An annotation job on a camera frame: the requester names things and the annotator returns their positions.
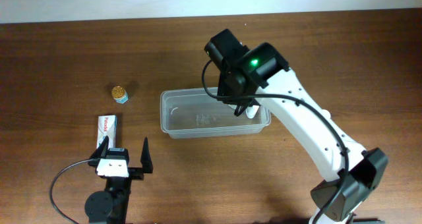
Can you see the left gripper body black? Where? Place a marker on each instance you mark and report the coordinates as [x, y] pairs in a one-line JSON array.
[[134, 174]]

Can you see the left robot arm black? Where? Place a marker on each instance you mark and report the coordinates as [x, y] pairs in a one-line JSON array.
[[110, 205]]

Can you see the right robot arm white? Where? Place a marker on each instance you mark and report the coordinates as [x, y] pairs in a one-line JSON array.
[[261, 77]]

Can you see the white Panadol box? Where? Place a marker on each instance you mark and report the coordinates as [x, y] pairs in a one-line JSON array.
[[107, 126]]

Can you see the white lotion bottle clear cap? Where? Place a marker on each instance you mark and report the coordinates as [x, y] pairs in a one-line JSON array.
[[252, 111]]

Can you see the small jar gold lid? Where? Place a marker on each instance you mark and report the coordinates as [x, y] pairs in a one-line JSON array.
[[119, 94]]

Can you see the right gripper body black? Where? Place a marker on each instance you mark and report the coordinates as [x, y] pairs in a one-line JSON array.
[[244, 106]]

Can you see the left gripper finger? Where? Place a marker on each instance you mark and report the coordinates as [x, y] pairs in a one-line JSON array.
[[101, 150], [145, 159]]

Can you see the clear plastic container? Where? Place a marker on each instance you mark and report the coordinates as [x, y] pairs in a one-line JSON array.
[[192, 113]]

